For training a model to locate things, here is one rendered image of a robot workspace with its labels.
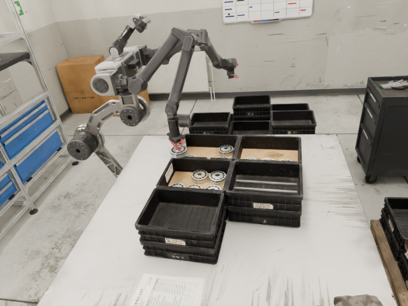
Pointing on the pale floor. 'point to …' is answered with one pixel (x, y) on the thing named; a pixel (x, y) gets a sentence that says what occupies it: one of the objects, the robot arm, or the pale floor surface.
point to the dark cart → (384, 130)
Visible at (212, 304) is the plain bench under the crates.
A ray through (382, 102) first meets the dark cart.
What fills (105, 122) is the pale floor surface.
